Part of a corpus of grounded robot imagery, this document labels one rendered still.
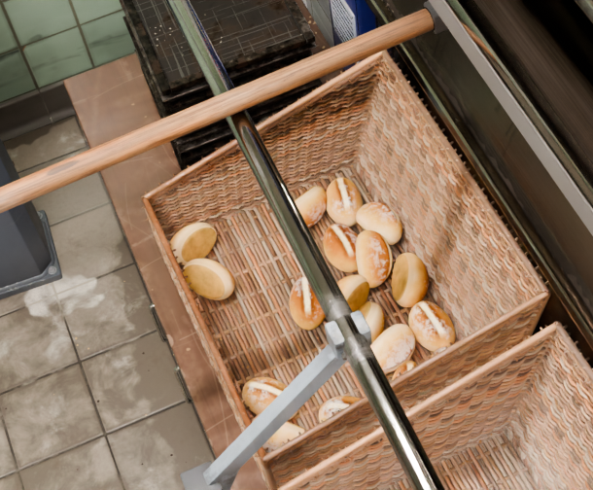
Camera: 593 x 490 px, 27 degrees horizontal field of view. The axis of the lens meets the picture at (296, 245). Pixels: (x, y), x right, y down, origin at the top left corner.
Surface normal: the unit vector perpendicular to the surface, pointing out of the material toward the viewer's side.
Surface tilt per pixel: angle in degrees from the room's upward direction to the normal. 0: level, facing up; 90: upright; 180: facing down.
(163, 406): 0
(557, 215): 70
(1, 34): 90
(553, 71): 10
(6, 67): 90
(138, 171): 0
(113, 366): 0
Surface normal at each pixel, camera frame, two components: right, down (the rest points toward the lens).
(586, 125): 0.05, -0.61
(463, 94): -0.90, 0.16
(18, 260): 0.31, 0.77
